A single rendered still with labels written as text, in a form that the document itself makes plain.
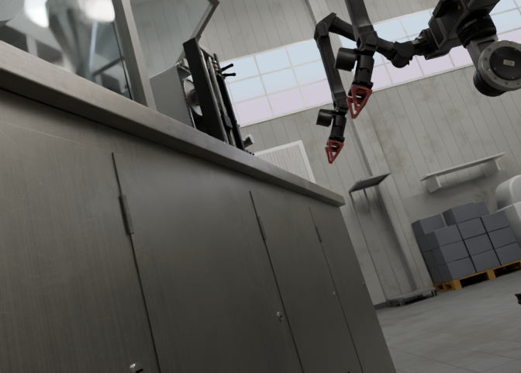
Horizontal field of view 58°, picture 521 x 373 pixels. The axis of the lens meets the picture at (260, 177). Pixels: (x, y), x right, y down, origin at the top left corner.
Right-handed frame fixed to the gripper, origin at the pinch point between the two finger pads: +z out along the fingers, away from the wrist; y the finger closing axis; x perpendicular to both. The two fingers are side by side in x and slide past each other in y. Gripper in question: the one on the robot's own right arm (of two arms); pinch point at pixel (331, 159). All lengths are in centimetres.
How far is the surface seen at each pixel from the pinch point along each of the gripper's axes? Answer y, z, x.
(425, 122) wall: -600, -319, 205
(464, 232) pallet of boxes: -505, -113, 260
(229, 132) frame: 43, 14, -39
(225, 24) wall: -600, -430, -195
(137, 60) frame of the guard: 107, 26, -51
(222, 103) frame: 43, 4, -44
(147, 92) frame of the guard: 107, 32, -47
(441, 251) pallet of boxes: -505, -76, 230
